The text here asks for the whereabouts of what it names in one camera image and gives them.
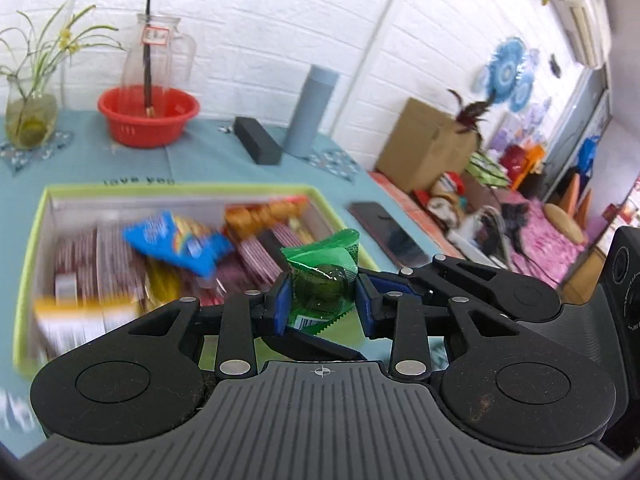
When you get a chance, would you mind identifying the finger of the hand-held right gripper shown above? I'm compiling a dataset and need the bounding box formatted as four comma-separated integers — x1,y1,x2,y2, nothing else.
257,332,368,362
358,255,505,311

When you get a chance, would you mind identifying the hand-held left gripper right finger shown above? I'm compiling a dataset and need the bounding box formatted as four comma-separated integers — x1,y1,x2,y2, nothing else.
354,275,546,382

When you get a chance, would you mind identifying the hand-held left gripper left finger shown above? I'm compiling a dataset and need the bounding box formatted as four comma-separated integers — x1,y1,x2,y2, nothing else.
75,272,293,381

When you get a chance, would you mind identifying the green candy packet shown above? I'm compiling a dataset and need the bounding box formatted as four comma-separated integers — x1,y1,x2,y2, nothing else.
280,228,362,336

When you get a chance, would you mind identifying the green cardboard box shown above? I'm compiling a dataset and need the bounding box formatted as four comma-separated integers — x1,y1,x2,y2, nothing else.
12,184,381,376

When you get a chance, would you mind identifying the dark red snack packet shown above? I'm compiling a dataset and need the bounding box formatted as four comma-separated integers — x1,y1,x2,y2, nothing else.
270,222,314,257
54,230,99,307
237,237,291,289
97,224,147,304

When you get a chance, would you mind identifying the black smartphone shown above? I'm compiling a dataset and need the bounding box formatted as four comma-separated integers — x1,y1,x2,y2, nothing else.
348,201,431,268

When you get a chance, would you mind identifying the doll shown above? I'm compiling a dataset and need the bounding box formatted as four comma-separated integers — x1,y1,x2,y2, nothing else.
429,172,467,222

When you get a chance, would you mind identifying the pink floral cloth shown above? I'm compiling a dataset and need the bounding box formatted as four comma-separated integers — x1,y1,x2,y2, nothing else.
510,197,601,291

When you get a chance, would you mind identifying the orange snack packet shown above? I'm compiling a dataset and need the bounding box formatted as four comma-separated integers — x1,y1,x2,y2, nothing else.
224,196,308,241

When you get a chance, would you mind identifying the tan round cushion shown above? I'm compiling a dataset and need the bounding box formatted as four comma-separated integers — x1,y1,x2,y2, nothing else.
542,202,586,244

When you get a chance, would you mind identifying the green patterned bag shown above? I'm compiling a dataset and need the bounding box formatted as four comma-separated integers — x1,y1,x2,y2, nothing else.
467,152,511,189

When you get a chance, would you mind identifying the blue snack packet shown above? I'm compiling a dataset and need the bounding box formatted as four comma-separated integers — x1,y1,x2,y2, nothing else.
122,211,236,279

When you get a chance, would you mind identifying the brown cardboard box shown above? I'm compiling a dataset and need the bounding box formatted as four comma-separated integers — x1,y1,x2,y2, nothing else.
376,97,483,196

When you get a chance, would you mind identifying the red container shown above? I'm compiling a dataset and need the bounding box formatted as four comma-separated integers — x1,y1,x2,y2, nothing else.
500,145,528,181

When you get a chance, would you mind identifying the orange cone cushion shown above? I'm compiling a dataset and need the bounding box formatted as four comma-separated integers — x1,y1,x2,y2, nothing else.
557,172,597,226

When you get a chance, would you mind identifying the orange container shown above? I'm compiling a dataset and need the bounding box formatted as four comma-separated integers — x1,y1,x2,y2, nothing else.
522,144,547,177

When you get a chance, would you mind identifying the black case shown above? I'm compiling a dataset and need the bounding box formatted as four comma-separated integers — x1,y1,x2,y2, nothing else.
234,116,283,166

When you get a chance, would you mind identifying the dark red plant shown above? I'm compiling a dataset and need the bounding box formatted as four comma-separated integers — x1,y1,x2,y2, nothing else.
447,88,493,136

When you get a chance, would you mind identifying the white yellow snack box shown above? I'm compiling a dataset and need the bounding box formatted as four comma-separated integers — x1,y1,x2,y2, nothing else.
34,296,144,364

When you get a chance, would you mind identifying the blue-grey bottle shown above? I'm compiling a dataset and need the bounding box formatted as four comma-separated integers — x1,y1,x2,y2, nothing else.
284,64,339,156

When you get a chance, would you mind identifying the red plastic basin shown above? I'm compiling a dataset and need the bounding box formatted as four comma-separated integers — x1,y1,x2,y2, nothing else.
97,85,201,148

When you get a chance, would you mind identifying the glass pitcher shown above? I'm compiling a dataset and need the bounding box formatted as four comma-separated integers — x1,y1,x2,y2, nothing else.
120,12,197,107

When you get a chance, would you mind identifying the black stick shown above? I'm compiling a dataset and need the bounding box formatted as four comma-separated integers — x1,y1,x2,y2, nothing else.
144,0,156,117

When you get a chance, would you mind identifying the white air conditioner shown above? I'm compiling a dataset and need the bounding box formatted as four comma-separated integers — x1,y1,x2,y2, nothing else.
542,0,613,68

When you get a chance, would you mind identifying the glass vase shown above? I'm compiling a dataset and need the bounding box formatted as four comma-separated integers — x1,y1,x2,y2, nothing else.
5,82,59,151

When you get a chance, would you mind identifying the green yellow-flowered plant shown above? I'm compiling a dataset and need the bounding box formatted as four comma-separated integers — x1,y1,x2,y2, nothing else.
0,0,126,111

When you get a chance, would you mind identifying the tangle of cables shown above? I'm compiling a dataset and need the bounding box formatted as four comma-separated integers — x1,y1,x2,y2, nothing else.
470,204,532,271

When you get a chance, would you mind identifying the blue wall decoration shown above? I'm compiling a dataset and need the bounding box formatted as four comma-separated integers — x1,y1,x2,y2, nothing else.
472,35,551,116

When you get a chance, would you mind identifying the white wall conduit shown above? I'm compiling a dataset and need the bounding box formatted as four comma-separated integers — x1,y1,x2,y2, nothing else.
330,0,416,136

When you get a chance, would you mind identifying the white wall cable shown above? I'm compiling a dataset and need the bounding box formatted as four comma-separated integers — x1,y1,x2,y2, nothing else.
59,0,88,111

